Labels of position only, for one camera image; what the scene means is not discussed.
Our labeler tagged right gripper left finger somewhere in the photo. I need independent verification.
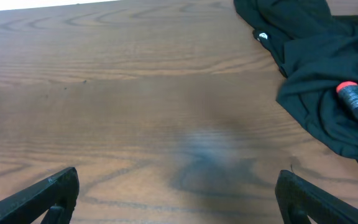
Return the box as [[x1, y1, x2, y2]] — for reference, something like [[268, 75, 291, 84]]
[[0, 167, 80, 224]]

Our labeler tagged black garment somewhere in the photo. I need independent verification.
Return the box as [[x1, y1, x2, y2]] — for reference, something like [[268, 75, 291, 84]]
[[234, 0, 358, 162]]

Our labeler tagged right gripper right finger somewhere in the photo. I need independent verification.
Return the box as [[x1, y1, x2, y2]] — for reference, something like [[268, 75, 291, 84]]
[[275, 170, 358, 224]]

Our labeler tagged grey red-trimmed garment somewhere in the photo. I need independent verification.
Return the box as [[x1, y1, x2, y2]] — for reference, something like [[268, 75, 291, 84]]
[[336, 82, 358, 110]]

